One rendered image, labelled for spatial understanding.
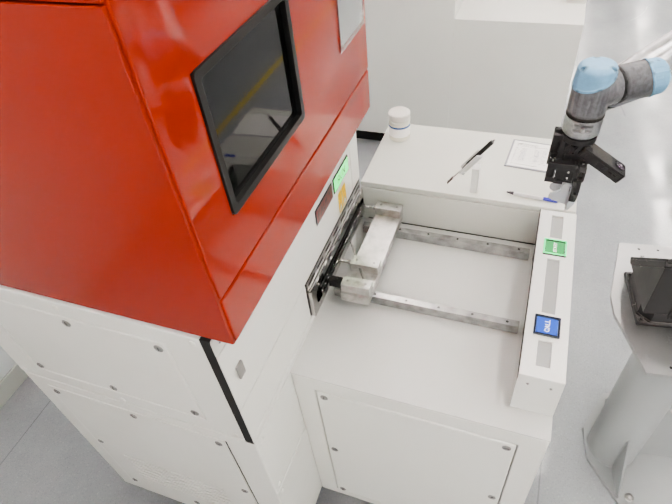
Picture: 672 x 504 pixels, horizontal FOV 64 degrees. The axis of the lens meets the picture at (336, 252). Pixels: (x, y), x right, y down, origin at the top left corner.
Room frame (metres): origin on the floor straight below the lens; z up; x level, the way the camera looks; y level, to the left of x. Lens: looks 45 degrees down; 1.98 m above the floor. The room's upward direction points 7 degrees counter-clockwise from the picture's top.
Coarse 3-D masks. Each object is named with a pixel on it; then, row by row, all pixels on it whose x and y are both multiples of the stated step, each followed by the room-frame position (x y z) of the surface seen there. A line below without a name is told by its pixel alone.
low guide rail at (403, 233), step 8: (368, 224) 1.24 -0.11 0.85; (400, 232) 1.19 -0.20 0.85; (408, 232) 1.18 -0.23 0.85; (416, 232) 1.17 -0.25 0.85; (424, 232) 1.17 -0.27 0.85; (416, 240) 1.17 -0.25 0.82; (424, 240) 1.16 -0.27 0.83; (432, 240) 1.15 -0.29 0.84; (440, 240) 1.14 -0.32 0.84; (448, 240) 1.13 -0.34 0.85; (456, 240) 1.12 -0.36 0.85; (464, 240) 1.11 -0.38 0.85; (472, 240) 1.11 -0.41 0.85; (464, 248) 1.10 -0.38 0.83; (472, 248) 1.09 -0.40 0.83; (480, 248) 1.09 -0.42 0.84; (488, 248) 1.08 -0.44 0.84; (496, 248) 1.07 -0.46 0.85; (504, 248) 1.06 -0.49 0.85; (512, 248) 1.06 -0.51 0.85; (520, 248) 1.05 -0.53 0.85; (504, 256) 1.06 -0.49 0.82; (512, 256) 1.05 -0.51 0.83; (520, 256) 1.04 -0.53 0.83; (528, 256) 1.03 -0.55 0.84
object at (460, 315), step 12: (336, 288) 0.99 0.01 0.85; (372, 300) 0.95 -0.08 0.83; (384, 300) 0.93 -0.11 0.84; (396, 300) 0.92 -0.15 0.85; (408, 300) 0.91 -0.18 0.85; (420, 312) 0.89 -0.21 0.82; (432, 312) 0.88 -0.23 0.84; (444, 312) 0.86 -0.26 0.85; (456, 312) 0.85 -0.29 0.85; (468, 312) 0.85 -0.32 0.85; (480, 324) 0.82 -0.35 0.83; (492, 324) 0.81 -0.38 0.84; (504, 324) 0.80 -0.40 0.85; (516, 324) 0.79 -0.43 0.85
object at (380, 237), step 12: (384, 216) 1.23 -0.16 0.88; (372, 228) 1.18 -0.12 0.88; (384, 228) 1.18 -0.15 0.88; (396, 228) 1.17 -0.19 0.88; (372, 240) 1.13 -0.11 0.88; (384, 240) 1.13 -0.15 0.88; (360, 252) 1.09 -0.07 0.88; (372, 252) 1.08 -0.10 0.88; (384, 252) 1.08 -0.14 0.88; (384, 264) 1.05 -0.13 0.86; (360, 276) 1.00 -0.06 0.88; (372, 276) 0.99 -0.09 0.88; (348, 300) 0.94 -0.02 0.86; (360, 300) 0.92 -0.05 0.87
